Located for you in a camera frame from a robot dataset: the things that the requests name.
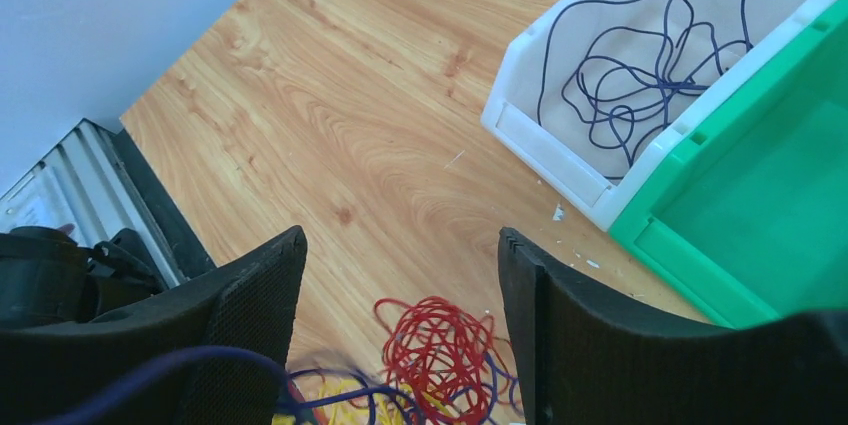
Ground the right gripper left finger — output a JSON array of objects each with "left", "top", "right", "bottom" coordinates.
[{"left": 1, "top": 225, "right": 308, "bottom": 424}]

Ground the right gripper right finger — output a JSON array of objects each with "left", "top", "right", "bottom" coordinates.
[{"left": 498, "top": 227, "right": 847, "bottom": 424}]

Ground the coloured cable pile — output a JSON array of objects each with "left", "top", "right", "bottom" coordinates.
[{"left": 271, "top": 296, "right": 526, "bottom": 425}]

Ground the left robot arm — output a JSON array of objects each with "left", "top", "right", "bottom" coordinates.
[{"left": 1, "top": 226, "right": 166, "bottom": 330}]

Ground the green plastic bin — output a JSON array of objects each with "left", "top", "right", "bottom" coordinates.
[{"left": 609, "top": 0, "right": 847, "bottom": 328}]

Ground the white plastic bin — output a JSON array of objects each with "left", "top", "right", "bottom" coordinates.
[{"left": 481, "top": 0, "right": 837, "bottom": 230}]

